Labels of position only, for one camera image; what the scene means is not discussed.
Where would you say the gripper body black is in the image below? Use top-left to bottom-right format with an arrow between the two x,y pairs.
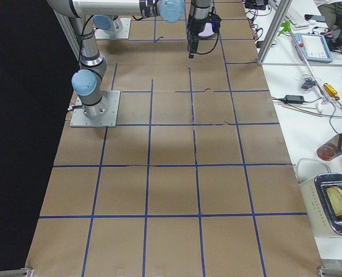
187,17 -> 208,46

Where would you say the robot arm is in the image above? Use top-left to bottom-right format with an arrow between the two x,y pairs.
48,1 -> 185,118
92,14 -> 123,36

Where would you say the green reacher grabber tool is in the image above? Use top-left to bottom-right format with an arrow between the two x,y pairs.
277,20 -> 342,111

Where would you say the black power adapter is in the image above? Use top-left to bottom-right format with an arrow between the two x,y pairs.
284,95 -> 305,104

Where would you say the blue teach pendant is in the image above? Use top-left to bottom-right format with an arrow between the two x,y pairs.
294,33 -> 333,63

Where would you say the yellow screwdriver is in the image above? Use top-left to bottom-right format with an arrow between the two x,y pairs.
323,83 -> 340,100

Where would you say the glass jar black lid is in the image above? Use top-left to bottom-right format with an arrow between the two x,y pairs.
317,133 -> 342,161

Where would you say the white toaster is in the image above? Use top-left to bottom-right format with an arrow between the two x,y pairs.
299,173 -> 342,238

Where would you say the toast slice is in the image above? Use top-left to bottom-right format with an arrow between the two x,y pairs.
326,186 -> 342,216

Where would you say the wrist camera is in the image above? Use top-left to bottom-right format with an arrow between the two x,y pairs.
198,14 -> 221,39

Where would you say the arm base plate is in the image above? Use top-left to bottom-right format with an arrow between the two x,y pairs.
95,18 -> 131,40
70,91 -> 121,128

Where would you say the aluminium frame post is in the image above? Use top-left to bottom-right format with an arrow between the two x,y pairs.
257,0 -> 292,65

